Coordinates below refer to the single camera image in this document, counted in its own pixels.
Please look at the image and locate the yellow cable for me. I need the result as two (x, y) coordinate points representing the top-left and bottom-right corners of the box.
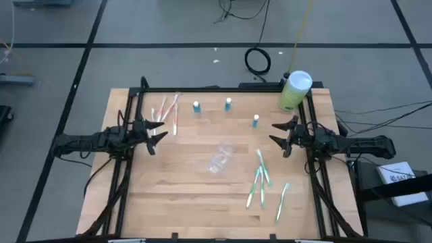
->
(288, 0), (315, 74)

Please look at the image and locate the clear plastic bag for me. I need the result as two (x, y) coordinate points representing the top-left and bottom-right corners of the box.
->
(207, 142), (236, 175)

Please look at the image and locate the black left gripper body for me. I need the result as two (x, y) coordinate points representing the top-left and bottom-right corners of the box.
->
(132, 113), (157, 157)

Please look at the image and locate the thick black floor cable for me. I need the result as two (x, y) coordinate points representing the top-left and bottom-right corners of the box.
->
(350, 103), (432, 136)

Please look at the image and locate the black metal stand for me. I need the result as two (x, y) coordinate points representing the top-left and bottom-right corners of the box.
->
(347, 158), (432, 230)

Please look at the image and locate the white cable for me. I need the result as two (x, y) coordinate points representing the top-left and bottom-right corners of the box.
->
(0, 0), (16, 65)

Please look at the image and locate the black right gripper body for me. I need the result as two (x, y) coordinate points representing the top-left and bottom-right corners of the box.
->
(282, 115), (315, 159)

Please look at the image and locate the white printed box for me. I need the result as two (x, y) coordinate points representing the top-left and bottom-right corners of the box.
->
(376, 161), (429, 207)

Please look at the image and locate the black aluminium table frame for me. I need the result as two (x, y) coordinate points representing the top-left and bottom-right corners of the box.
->
(77, 76), (364, 239)

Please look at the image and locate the black coiled cable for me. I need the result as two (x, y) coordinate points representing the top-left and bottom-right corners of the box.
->
(244, 0), (272, 84)

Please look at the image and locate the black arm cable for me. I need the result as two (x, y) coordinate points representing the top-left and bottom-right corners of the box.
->
(83, 157), (114, 198)

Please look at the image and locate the black flat box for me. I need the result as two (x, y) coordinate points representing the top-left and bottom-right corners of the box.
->
(238, 82), (324, 90)

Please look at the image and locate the grey metal base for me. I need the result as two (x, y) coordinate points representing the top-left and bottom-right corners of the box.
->
(0, 74), (34, 86)
(12, 0), (74, 8)

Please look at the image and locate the green disinfecting wipes canister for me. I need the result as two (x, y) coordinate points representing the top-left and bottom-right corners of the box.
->
(277, 70), (314, 112)

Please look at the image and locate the thin black floor cable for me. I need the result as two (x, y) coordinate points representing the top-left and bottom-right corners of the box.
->
(333, 100), (432, 114)
(337, 120), (432, 131)

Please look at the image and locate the orange cable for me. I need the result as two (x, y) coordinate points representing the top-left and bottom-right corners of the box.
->
(0, 38), (34, 76)

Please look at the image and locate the black chair base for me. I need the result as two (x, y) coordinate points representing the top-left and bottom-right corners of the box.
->
(0, 105), (14, 136)

